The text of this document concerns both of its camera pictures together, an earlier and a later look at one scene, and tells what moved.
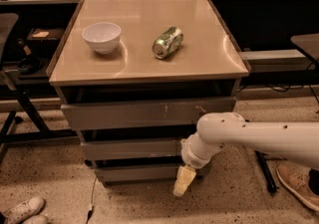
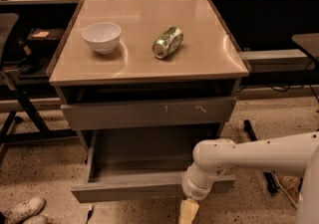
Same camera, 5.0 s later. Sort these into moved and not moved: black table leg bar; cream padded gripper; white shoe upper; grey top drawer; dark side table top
Moved: cream padded gripper
Not moved: dark side table top; grey top drawer; white shoe upper; black table leg bar
